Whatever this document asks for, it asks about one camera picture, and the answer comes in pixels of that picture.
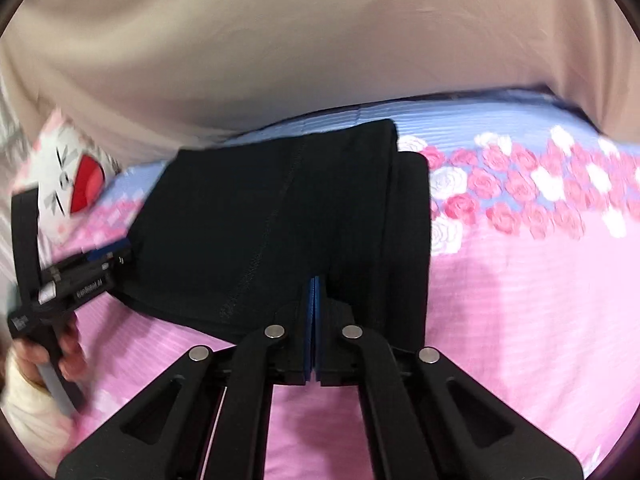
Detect pink floral bed sheet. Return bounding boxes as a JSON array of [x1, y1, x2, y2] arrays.
[[30, 87, 640, 480]]

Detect cat print pillow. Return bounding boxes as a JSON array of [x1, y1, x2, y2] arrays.
[[10, 107, 123, 248]]

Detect white curtain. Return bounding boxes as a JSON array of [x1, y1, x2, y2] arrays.
[[0, 70, 48, 196]]

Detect person's left hand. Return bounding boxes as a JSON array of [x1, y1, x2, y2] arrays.
[[7, 317, 86, 387]]

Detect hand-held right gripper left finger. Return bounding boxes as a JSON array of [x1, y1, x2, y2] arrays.
[[55, 276, 315, 480]]

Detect beige curtain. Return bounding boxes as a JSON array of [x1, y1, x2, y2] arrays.
[[0, 0, 640, 156]]

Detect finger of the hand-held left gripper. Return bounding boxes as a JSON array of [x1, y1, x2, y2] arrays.
[[80, 239, 135, 267]]

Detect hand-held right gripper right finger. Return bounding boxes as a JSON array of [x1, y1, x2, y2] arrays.
[[313, 276, 586, 480]]

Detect black pants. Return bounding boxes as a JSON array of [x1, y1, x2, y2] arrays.
[[112, 117, 433, 356]]

